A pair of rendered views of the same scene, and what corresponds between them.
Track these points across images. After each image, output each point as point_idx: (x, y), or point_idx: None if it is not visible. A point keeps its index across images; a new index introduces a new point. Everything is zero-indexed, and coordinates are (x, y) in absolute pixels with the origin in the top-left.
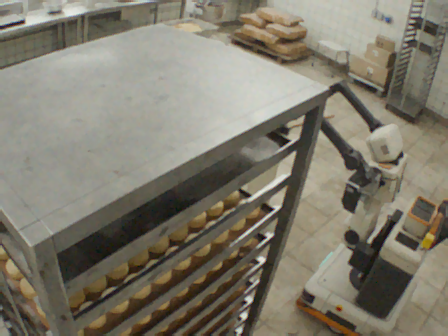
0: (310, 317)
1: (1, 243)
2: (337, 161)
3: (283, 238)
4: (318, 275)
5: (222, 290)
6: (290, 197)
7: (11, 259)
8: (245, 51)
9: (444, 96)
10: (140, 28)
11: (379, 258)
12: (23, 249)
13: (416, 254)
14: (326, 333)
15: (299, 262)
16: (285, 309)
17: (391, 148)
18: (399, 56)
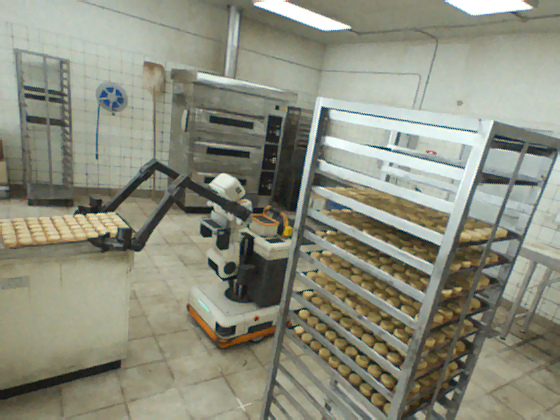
0: (234, 348)
1: (522, 181)
2: None
3: None
4: (220, 313)
5: None
6: (387, 178)
7: (525, 184)
8: None
9: (84, 167)
10: (331, 98)
11: (267, 261)
12: (558, 147)
13: (288, 242)
14: (255, 346)
15: (170, 333)
16: (216, 358)
17: (241, 187)
18: (26, 140)
